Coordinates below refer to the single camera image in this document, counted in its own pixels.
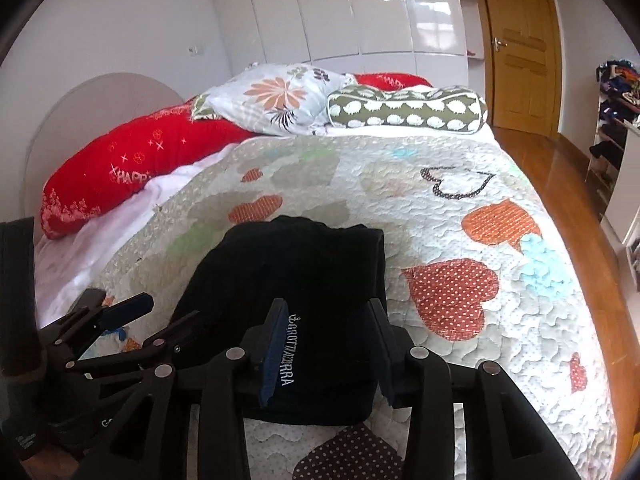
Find quilted heart-print bedspread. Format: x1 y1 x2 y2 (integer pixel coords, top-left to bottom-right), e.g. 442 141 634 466
97 127 618 480

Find white shelf unit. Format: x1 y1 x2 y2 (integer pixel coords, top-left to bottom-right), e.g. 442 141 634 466
585 60 640 271

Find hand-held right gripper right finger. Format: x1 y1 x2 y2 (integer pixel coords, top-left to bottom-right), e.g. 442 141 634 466
369 299 588 480

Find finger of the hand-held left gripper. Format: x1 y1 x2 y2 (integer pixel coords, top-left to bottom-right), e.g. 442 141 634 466
65 311 202 378
40 287 155 361

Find dark brown upright post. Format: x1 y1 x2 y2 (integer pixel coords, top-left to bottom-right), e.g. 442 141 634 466
0 219 47 381

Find colourful clothes pile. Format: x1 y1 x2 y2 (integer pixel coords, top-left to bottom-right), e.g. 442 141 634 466
595 59 640 106

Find round white headboard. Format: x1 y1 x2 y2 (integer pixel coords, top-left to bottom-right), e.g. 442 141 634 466
22 72 186 221

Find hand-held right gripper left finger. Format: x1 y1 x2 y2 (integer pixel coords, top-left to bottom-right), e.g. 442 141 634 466
75 299 297 480

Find small red pillow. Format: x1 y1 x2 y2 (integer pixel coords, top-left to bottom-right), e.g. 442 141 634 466
354 72 435 92

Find floral white pillow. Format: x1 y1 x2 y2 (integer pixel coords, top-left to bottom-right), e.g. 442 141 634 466
190 62 358 138

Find long red pillow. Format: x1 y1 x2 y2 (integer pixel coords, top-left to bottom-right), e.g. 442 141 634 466
41 100 256 240

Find green dotted bolster pillow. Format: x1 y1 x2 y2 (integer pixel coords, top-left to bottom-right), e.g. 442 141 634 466
326 85 488 135

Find black pants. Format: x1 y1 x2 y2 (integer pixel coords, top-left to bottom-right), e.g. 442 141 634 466
167 215 388 423

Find glossy white wardrobe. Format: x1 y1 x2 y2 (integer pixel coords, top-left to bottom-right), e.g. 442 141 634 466
210 0 471 76

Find wooden door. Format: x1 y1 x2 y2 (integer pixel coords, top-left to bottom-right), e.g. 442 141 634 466
467 0 563 138

